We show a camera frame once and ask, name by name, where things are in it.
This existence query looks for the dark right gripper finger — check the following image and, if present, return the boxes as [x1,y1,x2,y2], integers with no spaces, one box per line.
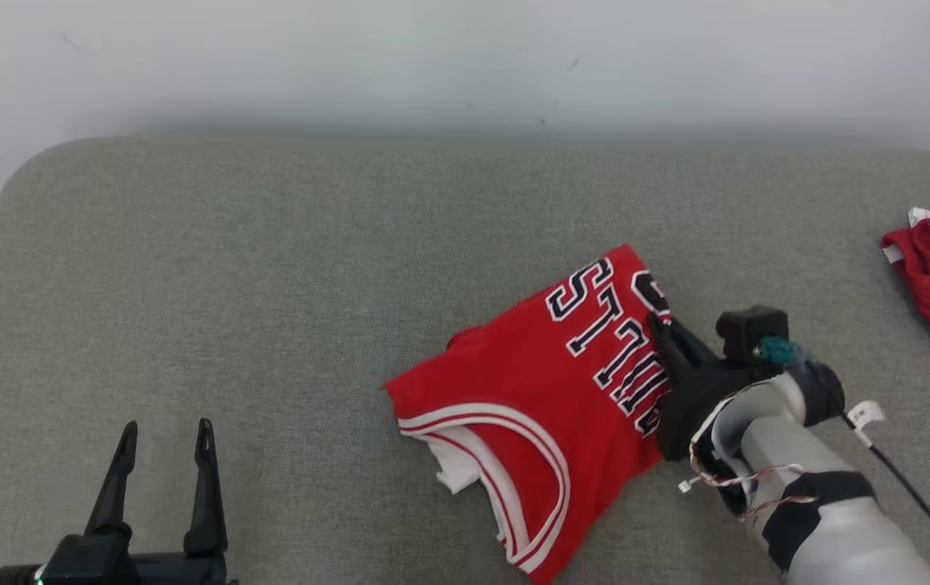
[648,314,718,391]

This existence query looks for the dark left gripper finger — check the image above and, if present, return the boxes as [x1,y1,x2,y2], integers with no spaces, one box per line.
[183,418,228,560]
[85,421,139,541]

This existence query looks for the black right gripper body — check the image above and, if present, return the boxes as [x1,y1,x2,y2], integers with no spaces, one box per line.
[656,362,783,462]

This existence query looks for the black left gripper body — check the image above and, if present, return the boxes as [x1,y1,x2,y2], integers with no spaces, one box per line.
[41,536,238,585]

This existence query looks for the red white basketball jersey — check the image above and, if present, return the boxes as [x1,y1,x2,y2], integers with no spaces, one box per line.
[384,244,673,585]

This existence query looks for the black cable teal connector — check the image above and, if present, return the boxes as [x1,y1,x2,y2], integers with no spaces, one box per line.
[756,336,930,579]

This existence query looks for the thin red white wires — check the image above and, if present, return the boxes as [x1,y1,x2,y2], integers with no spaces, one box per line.
[679,463,819,518]

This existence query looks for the white cable label tag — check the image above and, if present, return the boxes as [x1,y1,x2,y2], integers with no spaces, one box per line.
[847,401,886,448]

